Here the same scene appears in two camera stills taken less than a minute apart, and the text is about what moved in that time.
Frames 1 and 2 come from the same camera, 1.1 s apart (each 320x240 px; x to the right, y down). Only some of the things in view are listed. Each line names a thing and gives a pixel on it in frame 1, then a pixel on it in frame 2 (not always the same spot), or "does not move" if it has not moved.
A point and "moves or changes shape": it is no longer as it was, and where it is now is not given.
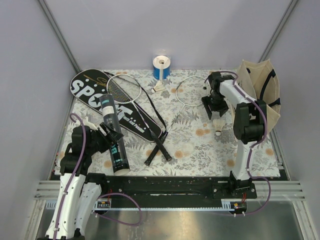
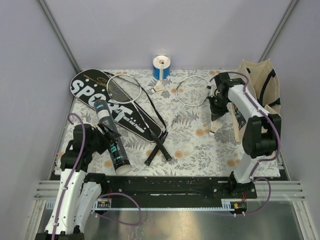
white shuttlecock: x=159 y=86 does not move
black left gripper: x=114 y=136 does not move
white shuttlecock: x=218 y=124 moves or changes shape
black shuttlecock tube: x=110 y=118 moves or changes shape
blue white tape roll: x=161 y=67 does not move
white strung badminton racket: x=126 y=89 does not move
